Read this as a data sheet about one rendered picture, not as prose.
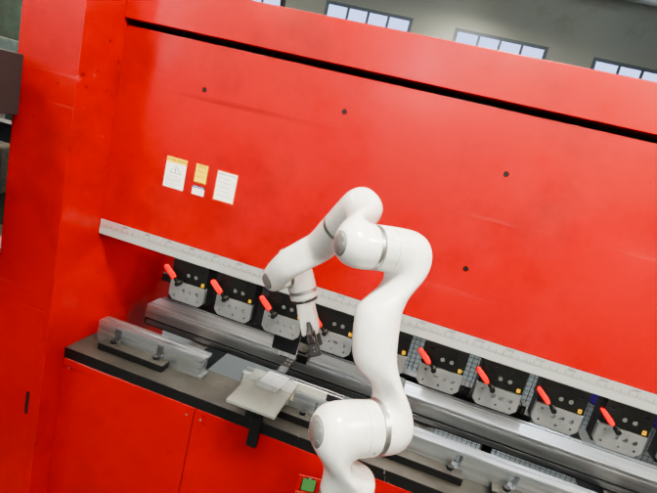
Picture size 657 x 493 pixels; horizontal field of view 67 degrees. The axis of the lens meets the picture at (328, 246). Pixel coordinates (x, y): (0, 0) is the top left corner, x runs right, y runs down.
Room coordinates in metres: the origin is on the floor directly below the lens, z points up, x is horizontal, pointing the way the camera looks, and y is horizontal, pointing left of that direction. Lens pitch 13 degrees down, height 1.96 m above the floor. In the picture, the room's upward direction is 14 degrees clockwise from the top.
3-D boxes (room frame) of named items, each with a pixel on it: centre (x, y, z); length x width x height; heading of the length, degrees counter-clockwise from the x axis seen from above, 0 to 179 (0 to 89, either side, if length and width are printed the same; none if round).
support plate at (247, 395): (1.63, 0.10, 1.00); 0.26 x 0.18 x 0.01; 168
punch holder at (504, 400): (1.61, -0.69, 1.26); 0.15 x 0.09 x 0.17; 78
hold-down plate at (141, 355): (1.84, 0.67, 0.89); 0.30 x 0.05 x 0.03; 78
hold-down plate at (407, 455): (1.59, -0.51, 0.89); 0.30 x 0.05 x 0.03; 78
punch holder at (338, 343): (1.73, -0.10, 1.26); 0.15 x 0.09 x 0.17; 78
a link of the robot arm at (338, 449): (0.95, -0.14, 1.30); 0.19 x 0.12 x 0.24; 118
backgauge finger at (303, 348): (1.92, 0.04, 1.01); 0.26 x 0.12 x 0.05; 168
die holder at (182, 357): (1.88, 0.61, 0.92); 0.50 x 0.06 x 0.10; 78
